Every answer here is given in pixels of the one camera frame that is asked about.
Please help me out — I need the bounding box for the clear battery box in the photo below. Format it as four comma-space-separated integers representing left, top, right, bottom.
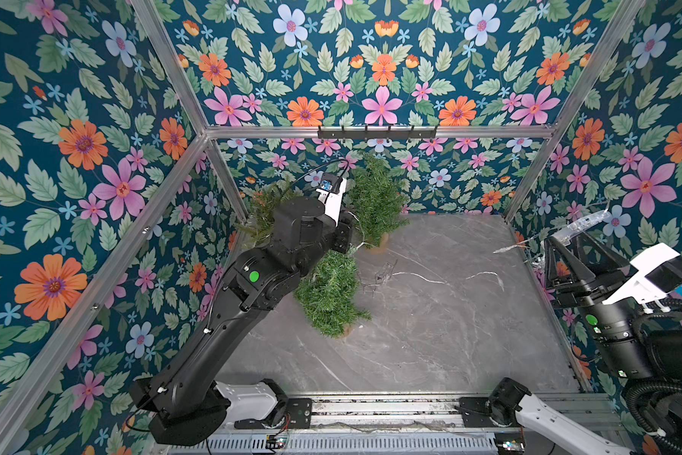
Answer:
552, 210, 610, 244

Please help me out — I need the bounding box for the dark green tree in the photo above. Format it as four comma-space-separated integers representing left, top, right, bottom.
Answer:
293, 251, 371, 339
348, 154, 409, 249

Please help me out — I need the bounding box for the black corrugated cable hose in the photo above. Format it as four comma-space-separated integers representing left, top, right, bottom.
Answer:
624, 295, 682, 455

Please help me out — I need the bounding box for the thin wire string light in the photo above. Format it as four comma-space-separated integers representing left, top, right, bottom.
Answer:
355, 213, 539, 296

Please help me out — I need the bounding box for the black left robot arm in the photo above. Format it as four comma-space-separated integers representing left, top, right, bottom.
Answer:
130, 191, 354, 447

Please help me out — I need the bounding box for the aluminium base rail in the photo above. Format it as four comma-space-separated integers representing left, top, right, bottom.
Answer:
163, 391, 621, 455

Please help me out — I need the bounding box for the black hook rail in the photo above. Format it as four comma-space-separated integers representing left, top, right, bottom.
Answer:
316, 125, 437, 141

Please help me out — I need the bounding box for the light green fern christmas tree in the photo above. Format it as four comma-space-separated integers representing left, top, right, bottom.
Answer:
238, 180, 300, 246

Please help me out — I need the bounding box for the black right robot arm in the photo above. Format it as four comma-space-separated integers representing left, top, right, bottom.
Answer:
544, 229, 682, 454

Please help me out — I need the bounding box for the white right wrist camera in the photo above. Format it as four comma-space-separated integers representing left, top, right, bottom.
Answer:
602, 243, 682, 308

